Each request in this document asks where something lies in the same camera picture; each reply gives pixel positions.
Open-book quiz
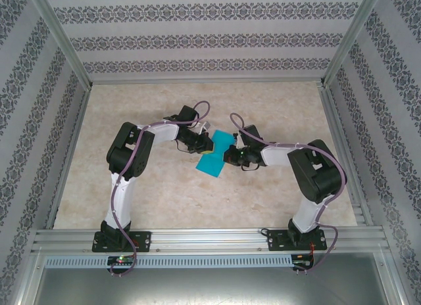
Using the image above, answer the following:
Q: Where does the grey metal sheet panel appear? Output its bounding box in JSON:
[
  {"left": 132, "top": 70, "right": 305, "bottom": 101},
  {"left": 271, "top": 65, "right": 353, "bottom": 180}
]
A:
[{"left": 19, "top": 267, "right": 405, "bottom": 305}]

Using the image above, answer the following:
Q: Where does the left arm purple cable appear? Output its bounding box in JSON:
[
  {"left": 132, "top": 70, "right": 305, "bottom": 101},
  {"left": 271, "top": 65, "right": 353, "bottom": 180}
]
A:
[{"left": 110, "top": 101, "right": 211, "bottom": 277}]

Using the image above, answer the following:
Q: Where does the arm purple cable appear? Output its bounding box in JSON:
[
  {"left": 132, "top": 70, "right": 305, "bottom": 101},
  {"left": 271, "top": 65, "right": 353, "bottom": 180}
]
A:
[
  {"left": 110, "top": 101, "right": 211, "bottom": 277},
  {"left": 229, "top": 113, "right": 349, "bottom": 273}
]

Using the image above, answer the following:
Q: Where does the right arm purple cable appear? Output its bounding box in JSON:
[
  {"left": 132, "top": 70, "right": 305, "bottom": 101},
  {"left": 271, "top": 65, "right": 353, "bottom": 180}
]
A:
[{"left": 229, "top": 113, "right": 349, "bottom": 273}]

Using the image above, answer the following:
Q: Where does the aluminium mounting rail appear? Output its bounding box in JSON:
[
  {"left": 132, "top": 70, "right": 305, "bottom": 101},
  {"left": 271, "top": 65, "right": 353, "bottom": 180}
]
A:
[{"left": 31, "top": 228, "right": 386, "bottom": 253}]

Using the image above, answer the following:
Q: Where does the aluminium side rail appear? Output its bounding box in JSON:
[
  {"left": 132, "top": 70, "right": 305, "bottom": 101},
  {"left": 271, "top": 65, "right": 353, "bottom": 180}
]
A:
[{"left": 318, "top": 83, "right": 374, "bottom": 227}]

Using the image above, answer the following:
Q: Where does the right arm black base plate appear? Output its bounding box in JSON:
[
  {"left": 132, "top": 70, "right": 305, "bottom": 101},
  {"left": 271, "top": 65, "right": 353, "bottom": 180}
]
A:
[{"left": 266, "top": 229, "right": 326, "bottom": 252}]

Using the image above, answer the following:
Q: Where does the slotted grey cable duct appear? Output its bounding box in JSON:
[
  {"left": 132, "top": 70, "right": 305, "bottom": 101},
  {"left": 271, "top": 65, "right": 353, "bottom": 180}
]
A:
[{"left": 45, "top": 254, "right": 294, "bottom": 269}]

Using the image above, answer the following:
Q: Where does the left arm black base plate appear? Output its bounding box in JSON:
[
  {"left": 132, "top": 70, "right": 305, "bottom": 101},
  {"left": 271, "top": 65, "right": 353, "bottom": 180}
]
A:
[{"left": 91, "top": 231, "right": 152, "bottom": 253}]

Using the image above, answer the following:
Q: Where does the aluminium frame post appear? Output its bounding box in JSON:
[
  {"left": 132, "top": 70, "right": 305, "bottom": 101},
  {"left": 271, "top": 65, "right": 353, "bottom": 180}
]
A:
[
  {"left": 29, "top": 0, "right": 93, "bottom": 89},
  {"left": 318, "top": 0, "right": 385, "bottom": 89}
]

